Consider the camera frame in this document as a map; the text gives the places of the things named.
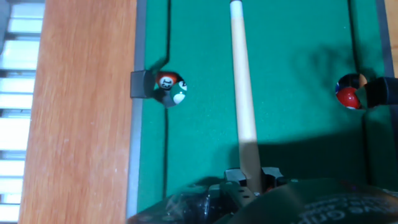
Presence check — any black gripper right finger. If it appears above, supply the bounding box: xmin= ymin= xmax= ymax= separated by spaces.
xmin=261 ymin=166 xmax=285 ymax=192

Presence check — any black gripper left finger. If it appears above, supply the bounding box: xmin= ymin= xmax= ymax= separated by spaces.
xmin=218 ymin=168 xmax=254 ymax=207

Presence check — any wooden pool cue black butt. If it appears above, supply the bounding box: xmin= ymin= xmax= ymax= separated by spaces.
xmin=229 ymin=0 xmax=264 ymax=194

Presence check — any mini green felt pool table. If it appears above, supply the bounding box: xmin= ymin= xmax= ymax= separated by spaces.
xmin=126 ymin=0 xmax=398 ymax=218

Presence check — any green white pool ball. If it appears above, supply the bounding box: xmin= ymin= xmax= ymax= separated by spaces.
xmin=169 ymin=80 xmax=188 ymax=106

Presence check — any red pool ball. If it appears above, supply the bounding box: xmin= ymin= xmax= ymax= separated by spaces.
xmin=336 ymin=86 xmax=361 ymax=110

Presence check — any dark blue pool ball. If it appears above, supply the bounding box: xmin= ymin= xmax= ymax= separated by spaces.
xmin=337 ymin=73 xmax=361 ymax=90

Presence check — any glossy orange wooden board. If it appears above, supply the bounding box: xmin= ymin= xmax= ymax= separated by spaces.
xmin=18 ymin=0 xmax=398 ymax=224

